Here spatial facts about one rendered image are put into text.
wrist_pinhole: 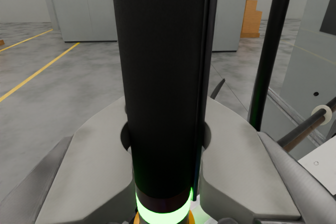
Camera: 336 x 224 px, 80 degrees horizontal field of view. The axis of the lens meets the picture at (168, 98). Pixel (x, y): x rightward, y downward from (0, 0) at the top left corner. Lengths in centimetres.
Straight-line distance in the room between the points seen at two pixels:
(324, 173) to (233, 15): 551
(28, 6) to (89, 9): 686
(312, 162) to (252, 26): 790
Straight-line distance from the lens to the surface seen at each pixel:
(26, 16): 1405
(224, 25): 587
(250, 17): 826
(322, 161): 58
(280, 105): 139
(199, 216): 20
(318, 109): 39
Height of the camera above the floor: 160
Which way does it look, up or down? 28 degrees down
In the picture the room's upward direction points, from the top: straight up
